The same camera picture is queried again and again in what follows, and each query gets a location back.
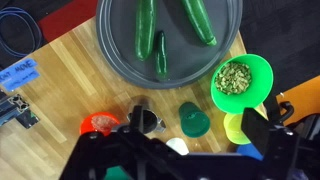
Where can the orange floor mat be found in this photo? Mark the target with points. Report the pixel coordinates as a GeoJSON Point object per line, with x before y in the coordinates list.
{"type": "Point", "coordinates": [301, 98]}

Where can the yellow plastic bowl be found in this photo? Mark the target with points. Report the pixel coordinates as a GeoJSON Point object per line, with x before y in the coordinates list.
{"type": "Point", "coordinates": [233, 128]}

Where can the aluminium extrusion bracket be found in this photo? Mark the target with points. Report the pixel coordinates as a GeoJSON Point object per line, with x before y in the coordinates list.
{"type": "Point", "coordinates": [15, 106]}

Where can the white granules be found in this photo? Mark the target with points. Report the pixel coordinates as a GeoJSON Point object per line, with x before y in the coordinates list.
{"type": "Point", "coordinates": [103, 122]}

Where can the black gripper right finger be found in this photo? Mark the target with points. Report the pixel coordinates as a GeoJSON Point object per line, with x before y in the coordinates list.
{"type": "Point", "coordinates": [258, 131]}

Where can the red mat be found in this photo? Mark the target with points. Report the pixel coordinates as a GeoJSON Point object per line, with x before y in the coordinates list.
{"type": "Point", "coordinates": [66, 18]}

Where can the blue bowl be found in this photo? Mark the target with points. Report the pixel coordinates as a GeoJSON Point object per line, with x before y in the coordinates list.
{"type": "Point", "coordinates": [248, 152]}

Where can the dark green plastic cup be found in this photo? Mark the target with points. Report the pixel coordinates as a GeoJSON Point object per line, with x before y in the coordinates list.
{"type": "Point", "coordinates": [193, 121]}

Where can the stainless steel cup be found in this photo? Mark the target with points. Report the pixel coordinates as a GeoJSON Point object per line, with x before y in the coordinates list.
{"type": "Point", "coordinates": [151, 118]}

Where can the bright green plastic bowl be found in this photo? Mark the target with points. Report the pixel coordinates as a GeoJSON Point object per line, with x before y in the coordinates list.
{"type": "Point", "coordinates": [256, 83]}

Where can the orange plastic bowl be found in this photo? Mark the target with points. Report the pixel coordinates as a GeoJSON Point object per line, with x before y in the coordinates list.
{"type": "Point", "coordinates": [87, 125]}

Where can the grey round tray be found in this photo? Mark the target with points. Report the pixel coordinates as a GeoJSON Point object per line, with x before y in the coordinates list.
{"type": "Point", "coordinates": [181, 63]}

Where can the blue tape label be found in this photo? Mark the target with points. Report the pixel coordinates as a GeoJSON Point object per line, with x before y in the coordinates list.
{"type": "Point", "coordinates": [21, 80]}
{"type": "Point", "coordinates": [16, 70]}

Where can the pale green beans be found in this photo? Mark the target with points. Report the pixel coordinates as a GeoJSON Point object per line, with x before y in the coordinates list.
{"type": "Point", "coordinates": [233, 78]}

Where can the white cup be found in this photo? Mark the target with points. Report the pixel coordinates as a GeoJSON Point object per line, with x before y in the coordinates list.
{"type": "Point", "coordinates": [178, 145]}

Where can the large green cucumber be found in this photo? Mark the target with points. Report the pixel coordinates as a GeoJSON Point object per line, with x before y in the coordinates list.
{"type": "Point", "coordinates": [200, 18]}
{"type": "Point", "coordinates": [145, 30]}

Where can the small green cucumber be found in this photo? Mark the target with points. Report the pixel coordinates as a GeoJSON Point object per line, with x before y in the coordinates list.
{"type": "Point", "coordinates": [161, 55]}

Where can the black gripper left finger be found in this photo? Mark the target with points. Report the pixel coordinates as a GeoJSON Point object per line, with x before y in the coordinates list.
{"type": "Point", "coordinates": [138, 118]}

